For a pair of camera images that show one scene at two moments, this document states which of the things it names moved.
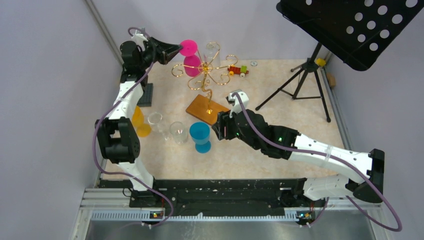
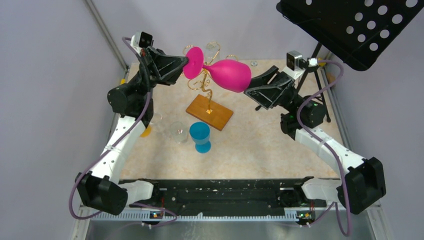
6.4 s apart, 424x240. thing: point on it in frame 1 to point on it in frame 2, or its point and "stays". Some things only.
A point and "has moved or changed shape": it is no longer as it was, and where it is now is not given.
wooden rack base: (205, 109) stays
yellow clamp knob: (320, 61) stays
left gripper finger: (165, 47) to (166, 63)
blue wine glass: (200, 134) stays
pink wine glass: (192, 63) has moved or changed shape
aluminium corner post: (105, 33) stays
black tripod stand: (305, 85) stays
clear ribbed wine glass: (180, 135) stays
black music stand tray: (357, 30) stays
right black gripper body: (232, 130) to (291, 99)
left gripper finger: (165, 58) to (172, 78)
